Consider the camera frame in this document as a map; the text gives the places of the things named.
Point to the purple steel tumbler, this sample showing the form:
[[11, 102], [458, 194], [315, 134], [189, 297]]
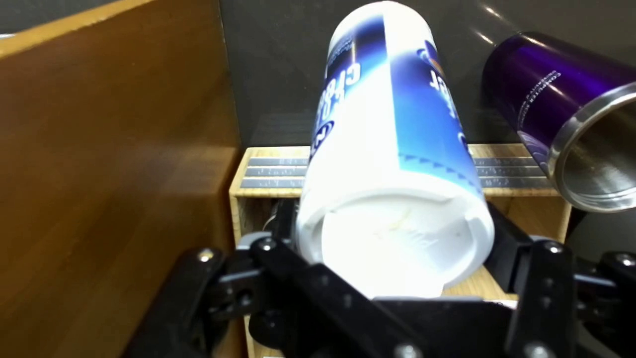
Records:
[[549, 92]]

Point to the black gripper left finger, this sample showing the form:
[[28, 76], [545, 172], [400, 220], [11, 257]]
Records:
[[211, 299]]

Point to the light wooden box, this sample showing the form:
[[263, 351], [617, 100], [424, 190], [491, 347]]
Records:
[[265, 180]]

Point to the white bottle with blue label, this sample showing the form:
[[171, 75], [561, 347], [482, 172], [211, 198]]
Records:
[[398, 132]]

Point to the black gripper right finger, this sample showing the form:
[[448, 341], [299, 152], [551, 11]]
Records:
[[563, 299]]

